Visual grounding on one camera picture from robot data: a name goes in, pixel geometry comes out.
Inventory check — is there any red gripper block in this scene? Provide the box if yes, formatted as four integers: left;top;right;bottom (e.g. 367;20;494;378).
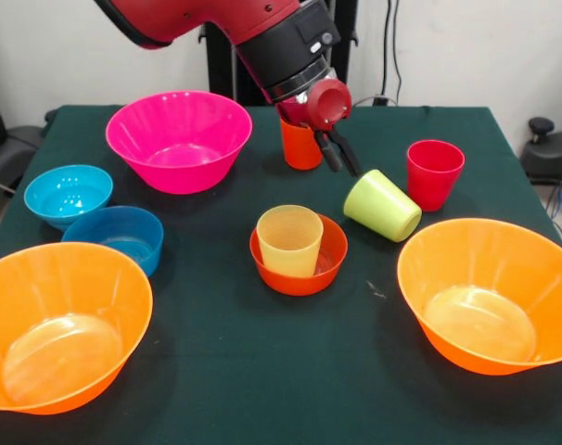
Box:
275;78;362;178

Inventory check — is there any green cup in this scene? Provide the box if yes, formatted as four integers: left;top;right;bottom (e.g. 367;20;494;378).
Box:
343;169;423;244

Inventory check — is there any yellow cup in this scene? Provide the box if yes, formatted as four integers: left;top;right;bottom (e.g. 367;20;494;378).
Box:
255;204;325;279

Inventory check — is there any small red bowl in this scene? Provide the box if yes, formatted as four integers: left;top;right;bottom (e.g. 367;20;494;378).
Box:
249;212;350;298

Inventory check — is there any large orange bowl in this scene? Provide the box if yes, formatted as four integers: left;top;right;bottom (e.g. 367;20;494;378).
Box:
396;217;562;376
0;241;154;416

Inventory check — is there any orange cup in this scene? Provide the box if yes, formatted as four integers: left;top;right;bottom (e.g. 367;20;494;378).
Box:
279;115;325;172

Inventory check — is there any red cup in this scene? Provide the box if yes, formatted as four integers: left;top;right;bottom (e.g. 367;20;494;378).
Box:
405;139;466;213

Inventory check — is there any large pink bowl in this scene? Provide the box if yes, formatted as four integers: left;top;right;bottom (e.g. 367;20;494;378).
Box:
105;90;253;195

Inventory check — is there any black stand base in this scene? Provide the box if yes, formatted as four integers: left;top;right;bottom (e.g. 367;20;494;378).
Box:
0;124;45;192
519;116;562;186

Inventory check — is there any dark blue bowl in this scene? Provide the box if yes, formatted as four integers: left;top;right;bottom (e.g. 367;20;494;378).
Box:
61;206;166;279

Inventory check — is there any dark green tablecloth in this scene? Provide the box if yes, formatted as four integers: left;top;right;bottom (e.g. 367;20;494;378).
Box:
0;104;562;445

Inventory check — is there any light blue bowl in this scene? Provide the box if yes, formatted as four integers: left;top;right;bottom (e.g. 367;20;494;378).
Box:
23;164;115;232

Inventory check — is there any black hanging cable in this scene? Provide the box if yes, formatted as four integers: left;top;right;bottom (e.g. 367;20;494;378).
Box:
381;0;402;106

